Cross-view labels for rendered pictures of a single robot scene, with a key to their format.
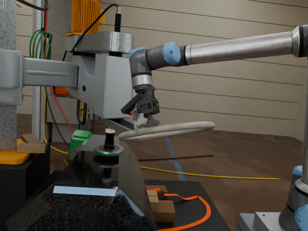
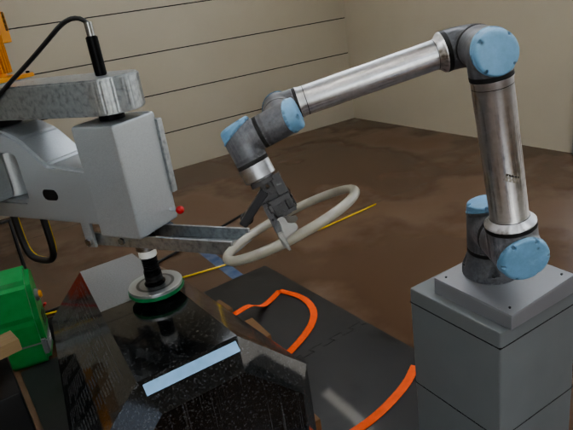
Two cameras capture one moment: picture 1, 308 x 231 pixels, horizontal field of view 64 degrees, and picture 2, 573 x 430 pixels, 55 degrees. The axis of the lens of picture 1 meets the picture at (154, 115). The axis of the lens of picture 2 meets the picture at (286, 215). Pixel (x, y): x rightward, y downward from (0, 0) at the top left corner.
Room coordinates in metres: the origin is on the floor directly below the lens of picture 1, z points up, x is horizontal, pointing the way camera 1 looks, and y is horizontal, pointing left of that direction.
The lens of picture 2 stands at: (-0.27, 0.60, 1.90)
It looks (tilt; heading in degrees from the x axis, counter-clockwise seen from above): 21 degrees down; 336
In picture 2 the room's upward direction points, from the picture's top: 9 degrees counter-clockwise
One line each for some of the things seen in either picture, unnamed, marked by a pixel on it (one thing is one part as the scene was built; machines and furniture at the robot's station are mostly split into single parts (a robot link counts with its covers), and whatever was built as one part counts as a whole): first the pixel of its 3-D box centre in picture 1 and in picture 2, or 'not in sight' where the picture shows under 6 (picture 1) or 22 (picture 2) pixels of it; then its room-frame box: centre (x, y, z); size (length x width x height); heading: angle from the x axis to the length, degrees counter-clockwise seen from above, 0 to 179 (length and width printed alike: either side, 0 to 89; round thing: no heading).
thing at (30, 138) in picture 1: (31, 139); not in sight; (2.09, 1.06, 0.80); 0.20 x 0.10 x 0.05; 47
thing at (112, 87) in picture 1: (108, 87); (112, 177); (1.82, 0.35, 1.36); 0.36 x 0.22 x 0.45; 35
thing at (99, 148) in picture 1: (108, 148); (155, 283); (1.75, 0.31, 0.92); 0.21 x 0.21 x 0.01
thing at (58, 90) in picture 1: (62, 86); not in sight; (4.79, 1.84, 1.00); 0.50 x 0.22 x 0.33; 5
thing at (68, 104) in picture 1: (73, 114); not in sight; (4.93, 1.64, 0.43); 1.30 x 0.62 x 0.86; 5
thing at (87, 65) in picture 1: (95, 85); (60, 178); (2.08, 0.52, 1.35); 0.74 x 0.23 x 0.49; 35
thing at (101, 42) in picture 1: (97, 46); (40, 101); (2.04, 0.51, 1.66); 0.96 x 0.25 x 0.17; 35
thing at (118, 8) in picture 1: (118, 20); (94, 49); (1.75, 0.31, 1.82); 0.04 x 0.04 x 0.17
